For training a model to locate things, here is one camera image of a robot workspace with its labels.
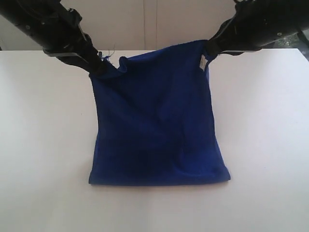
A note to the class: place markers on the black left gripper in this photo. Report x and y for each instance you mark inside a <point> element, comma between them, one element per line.
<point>56,29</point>

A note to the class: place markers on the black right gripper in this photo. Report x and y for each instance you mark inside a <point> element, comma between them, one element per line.
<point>258,23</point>

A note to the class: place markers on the blue towel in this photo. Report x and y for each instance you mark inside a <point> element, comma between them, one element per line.
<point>155,121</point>

